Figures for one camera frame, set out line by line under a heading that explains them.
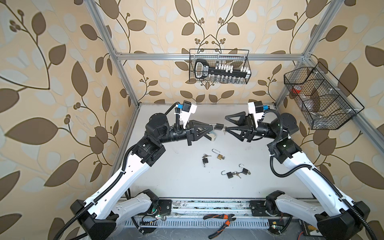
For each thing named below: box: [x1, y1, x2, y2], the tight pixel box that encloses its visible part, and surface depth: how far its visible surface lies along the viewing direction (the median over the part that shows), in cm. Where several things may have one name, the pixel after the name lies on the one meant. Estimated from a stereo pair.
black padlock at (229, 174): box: [221, 170, 234, 179], surface depth 86 cm
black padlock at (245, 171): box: [238, 163, 251, 175], surface depth 88 cm
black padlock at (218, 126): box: [209, 123, 224, 131], surface depth 55 cm
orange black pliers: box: [203, 213, 237, 240], surface depth 72 cm
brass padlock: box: [211, 148, 226, 160], surface depth 93 cm
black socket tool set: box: [194, 59, 252, 83], surface depth 86 cm
